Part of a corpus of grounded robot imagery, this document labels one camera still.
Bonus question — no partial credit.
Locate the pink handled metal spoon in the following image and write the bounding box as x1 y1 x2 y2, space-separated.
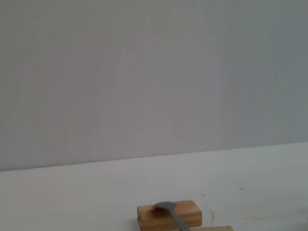
151 201 193 231

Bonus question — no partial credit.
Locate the notched wooden block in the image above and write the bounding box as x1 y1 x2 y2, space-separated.
192 225 234 231

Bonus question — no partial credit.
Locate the stained wooden block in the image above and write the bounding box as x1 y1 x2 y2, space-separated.
137 199 203 231

